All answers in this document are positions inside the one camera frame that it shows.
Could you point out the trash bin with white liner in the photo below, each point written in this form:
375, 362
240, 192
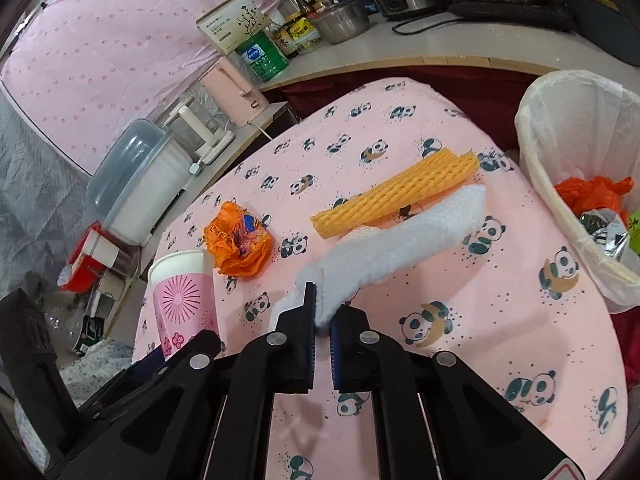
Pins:
565, 125

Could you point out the orange snack wrapper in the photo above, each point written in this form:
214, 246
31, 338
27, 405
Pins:
237, 240

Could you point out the pink panda printed tablecloth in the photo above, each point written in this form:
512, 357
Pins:
450, 300

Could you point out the green tin can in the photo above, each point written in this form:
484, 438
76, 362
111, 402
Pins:
262, 57

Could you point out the black induction cooker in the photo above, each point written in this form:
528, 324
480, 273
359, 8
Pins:
510, 15

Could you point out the dark green foil packet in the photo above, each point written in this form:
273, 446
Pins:
605, 235

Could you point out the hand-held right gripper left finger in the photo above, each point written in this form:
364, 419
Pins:
309, 330

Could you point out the white foam fruit net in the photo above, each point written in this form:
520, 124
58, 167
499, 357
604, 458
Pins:
395, 250

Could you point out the white container with grey lid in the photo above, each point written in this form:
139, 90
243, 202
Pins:
140, 185

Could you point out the pink electric kettle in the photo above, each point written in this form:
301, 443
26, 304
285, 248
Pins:
235, 92

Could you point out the orange plastic bag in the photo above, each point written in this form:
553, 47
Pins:
587, 190

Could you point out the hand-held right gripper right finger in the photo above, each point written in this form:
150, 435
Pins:
336, 355

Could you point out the yellow foam fruit net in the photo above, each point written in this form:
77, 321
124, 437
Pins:
400, 190

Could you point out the beige cardboard box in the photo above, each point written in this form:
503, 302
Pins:
232, 20

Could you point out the dark wooden chair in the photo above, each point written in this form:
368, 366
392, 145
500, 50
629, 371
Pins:
35, 375

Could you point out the red box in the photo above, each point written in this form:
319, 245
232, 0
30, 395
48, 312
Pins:
82, 265

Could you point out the yellow label jar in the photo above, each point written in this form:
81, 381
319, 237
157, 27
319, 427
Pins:
302, 32

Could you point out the steel bowl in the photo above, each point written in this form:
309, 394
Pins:
342, 20

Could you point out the pink paper cup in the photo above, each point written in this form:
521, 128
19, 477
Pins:
182, 300

